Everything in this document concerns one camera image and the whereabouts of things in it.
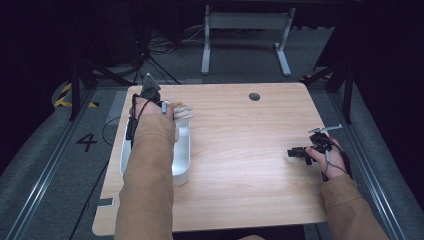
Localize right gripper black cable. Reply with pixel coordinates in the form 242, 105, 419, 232
311, 132, 353, 183

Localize person's right hand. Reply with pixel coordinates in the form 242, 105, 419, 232
305, 136, 348, 183

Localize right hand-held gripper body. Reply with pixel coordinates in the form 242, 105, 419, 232
303, 124, 343, 166

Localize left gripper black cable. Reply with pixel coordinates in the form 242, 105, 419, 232
125, 93, 168, 150

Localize grey metal desk frame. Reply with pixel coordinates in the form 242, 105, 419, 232
200, 4, 297, 77

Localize black floor cable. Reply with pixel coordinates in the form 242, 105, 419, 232
68, 115, 122, 240

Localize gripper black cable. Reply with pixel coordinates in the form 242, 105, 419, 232
311, 132, 353, 183
125, 93, 168, 150

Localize bundle of floor cables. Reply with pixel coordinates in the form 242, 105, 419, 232
133, 25, 205, 85

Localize black metal stand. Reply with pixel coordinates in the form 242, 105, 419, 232
68, 59, 134, 122
299, 62, 354, 124

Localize person's left hand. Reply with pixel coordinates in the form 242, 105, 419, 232
133, 97, 175, 129

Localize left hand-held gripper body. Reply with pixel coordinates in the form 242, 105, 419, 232
139, 73, 162, 104

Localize white plastic bin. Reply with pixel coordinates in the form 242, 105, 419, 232
119, 101, 192, 187

